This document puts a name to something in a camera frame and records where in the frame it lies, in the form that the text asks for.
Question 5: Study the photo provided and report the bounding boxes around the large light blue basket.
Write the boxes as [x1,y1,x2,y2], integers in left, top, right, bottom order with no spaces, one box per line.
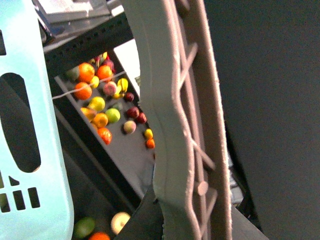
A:
[0,0,233,240]

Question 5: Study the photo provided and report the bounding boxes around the far dark red apple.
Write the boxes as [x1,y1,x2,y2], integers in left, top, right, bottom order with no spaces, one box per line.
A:
[126,106,140,119]

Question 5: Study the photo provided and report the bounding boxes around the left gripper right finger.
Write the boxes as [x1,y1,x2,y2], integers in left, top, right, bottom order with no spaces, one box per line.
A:
[205,0,320,240]

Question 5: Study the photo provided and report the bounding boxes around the yellow bananas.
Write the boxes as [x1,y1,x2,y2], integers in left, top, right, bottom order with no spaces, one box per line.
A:
[112,78,129,99]

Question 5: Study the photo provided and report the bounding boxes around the black shelf upright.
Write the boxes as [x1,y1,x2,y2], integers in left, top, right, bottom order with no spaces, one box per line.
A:
[44,12,133,68]

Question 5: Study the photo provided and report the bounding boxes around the orange persimmon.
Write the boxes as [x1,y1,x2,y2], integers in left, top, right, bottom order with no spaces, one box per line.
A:
[88,232,111,240]

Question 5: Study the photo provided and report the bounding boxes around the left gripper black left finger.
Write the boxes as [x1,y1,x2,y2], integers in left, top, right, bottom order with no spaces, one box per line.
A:
[116,186,267,240]

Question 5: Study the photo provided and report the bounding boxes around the far yellow lemon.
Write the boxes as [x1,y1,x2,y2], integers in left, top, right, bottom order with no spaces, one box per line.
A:
[143,128,154,140]

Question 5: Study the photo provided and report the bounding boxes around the dark green avocado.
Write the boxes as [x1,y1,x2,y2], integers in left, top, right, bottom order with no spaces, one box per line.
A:
[72,217,96,239]

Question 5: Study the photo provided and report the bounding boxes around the far green apple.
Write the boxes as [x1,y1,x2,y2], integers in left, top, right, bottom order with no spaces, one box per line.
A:
[105,107,121,124]

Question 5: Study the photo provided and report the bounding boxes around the white pear left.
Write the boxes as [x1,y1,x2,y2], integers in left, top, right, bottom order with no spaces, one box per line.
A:
[110,211,131,235]

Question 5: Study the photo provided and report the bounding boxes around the pink dragon fruit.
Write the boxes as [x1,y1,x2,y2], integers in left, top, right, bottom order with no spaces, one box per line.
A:
[95,51,116,73]

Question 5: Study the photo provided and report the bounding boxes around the far pink peach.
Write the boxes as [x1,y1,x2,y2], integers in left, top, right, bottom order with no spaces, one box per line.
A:
[123,120,137,135]

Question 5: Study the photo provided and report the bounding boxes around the far orange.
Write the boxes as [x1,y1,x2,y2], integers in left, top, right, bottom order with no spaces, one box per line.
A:
[145,138,156,149]

